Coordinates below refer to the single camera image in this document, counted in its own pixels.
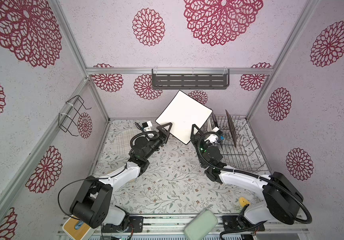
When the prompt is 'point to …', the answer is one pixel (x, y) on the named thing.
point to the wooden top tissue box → (77, 230)
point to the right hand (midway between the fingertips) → (193, 123)
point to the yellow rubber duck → (243, 201)
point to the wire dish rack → (239, 148)
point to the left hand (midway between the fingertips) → (172, 128)
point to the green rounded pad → (200, 224)
